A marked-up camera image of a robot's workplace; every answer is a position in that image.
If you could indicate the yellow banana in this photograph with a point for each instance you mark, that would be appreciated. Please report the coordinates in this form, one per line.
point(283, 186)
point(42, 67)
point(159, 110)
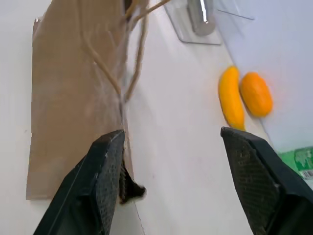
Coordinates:
point(231, 98)

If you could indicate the green package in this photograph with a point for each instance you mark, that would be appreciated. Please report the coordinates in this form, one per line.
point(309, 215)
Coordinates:
point(299, 161)

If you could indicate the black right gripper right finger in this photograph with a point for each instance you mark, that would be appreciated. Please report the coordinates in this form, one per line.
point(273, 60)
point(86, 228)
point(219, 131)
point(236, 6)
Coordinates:
point(259, 181)

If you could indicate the silver metal post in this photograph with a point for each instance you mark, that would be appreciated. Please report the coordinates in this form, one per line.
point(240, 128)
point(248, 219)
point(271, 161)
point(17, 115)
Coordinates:
point(201, 17)

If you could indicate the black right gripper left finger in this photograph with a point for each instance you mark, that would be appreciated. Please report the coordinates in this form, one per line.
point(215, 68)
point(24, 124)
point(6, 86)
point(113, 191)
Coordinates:
point(93, 186)

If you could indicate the orange fruit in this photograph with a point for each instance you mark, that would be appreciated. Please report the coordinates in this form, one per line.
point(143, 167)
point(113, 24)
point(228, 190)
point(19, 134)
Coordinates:
point(256, 95)

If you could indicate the brown paper bag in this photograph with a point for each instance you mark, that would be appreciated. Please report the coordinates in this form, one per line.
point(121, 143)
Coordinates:
point(73, 98)

